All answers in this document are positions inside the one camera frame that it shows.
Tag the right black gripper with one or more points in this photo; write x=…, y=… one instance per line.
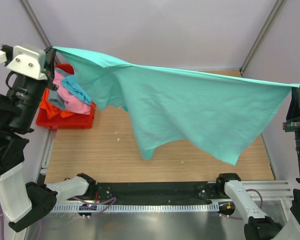
x=298, y=112

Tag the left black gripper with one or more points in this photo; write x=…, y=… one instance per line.
x=49, y=69

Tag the teal green t shirt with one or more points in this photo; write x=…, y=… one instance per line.
x=221, y=115

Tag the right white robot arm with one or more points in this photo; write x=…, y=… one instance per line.
x=257, y=224

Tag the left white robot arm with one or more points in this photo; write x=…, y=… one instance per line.
x=24, y=203

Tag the sky blue t shirt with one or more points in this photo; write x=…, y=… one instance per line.
x=71, y=85

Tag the grey t shirt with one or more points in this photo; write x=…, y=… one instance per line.
x=53, y=97

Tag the pink t shirt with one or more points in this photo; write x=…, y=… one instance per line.
x=74, y=105

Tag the orange t shirt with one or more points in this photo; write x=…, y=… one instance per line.
x=51, y=110

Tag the red plastic bin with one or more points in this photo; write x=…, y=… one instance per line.
x=76, y=121

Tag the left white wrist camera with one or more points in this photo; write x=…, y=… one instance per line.
x=26, y=60

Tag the left corner aluminium post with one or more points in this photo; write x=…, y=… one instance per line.
x=35, y=22

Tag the corner aluminium post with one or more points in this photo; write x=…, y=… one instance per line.
x=269, y=21
x=35, y=22

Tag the aluminium frame rail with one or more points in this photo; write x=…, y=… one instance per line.
x=270, y=190

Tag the right corner aluminium post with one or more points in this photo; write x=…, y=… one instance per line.
x=269, y=21

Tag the slotted cable duct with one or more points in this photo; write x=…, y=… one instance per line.
x=76, y=207

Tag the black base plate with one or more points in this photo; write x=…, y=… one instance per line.
x=160, y=193

